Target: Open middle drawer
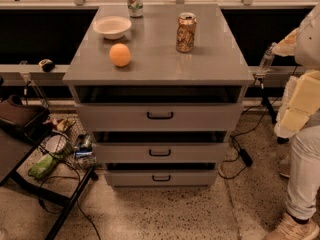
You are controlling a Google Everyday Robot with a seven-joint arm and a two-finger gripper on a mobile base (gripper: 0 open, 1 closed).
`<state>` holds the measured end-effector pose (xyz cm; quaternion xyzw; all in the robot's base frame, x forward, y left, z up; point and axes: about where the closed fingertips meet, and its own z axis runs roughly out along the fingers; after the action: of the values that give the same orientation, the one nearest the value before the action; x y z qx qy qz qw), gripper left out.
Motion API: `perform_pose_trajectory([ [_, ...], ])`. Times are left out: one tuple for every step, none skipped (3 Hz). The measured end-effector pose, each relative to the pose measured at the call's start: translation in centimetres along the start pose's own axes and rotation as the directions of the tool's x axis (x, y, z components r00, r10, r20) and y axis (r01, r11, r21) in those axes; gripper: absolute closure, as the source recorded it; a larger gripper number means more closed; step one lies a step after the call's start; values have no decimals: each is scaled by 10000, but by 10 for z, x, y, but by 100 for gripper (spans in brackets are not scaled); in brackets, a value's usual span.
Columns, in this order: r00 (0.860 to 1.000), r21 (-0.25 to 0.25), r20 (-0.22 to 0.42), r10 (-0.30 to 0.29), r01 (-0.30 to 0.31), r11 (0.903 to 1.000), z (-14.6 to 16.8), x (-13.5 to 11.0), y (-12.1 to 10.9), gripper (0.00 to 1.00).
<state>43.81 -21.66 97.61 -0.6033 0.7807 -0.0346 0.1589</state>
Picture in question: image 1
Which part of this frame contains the dark brown bag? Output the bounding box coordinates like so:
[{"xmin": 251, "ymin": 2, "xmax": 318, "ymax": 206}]
[{"xmin": 0, "ymin": 95, "xmax": 50, "ymax": 142}]

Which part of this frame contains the white bowl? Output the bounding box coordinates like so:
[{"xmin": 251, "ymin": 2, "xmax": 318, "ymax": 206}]
[{"xmin": 93, "ymin": 16, "xmax": 132, "ymax": 40}]

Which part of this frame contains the grey drawer cabinet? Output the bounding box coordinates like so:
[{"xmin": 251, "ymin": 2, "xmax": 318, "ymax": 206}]
[{"xmin": 63, "ymin": 4, "xmax": 253, "ymax": 172}]

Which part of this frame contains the grey drawer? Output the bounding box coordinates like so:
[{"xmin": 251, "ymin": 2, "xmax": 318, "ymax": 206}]
[
  {"xmin": 105, "ymin": 170, "xmax": 218, "ymax": 187},
  {"xmin": 76, "ymin": 103, "xmax": 243, "ymax": 132},
  {"xmin": 93, "ymin": 143, "xmax": 228, "ymax": 163}
]

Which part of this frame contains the gold soda can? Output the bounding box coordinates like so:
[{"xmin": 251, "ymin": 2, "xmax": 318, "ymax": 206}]
[{"xmin": 176, "ymin": 12, "xmax": 197, "ymax": 53}]

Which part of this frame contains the black side table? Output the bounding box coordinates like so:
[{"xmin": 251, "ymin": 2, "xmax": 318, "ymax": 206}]
[{"xmin": 0, "ymin": 126, "xmax": 98, "ymax": 240}]

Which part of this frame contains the orange fruit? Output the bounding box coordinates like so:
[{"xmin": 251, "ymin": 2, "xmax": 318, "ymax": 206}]
[{"xmin": 109, "ymin": 43, "xmax": 131, "ymax": 67}]

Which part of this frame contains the beige sneaker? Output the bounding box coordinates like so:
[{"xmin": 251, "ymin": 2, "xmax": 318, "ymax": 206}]
[{"xmin": 262, "ymin": 213, "xmax": 319, "ymax": 240}]

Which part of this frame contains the black tripod stand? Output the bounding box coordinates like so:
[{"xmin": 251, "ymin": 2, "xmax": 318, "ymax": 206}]
[{"xmin": 255, "ymin": 77, "xmax": 290, "ymax": 145}]

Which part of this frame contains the white green soda can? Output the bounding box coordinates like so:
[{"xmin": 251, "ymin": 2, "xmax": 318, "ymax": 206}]
[{"xmin": 127, "ymin": 0, "xmax": 143, "ymax": 18}]

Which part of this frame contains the clear plastic water bottle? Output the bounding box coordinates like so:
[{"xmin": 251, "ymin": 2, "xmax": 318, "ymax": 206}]
[{"xmin": 256, "ymin": 42, "xmax": 276, "ymax": 78}]

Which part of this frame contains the black floor cable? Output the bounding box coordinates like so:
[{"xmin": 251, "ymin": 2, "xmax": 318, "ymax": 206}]
[{"xmin": 37, "ymin": 163, "xmax": 102, "ymax": 240}]

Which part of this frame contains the green chip bag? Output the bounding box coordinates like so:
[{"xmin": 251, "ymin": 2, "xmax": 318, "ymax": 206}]
[{"xmin": 28, "ymin": 153, "xmax": 58, "ymax": 179}]

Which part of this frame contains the black power adapter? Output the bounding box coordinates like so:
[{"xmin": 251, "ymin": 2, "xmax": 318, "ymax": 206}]
[{"xmin": 239, "ymin": 149, "xmax": 253, "ymax": 167}]

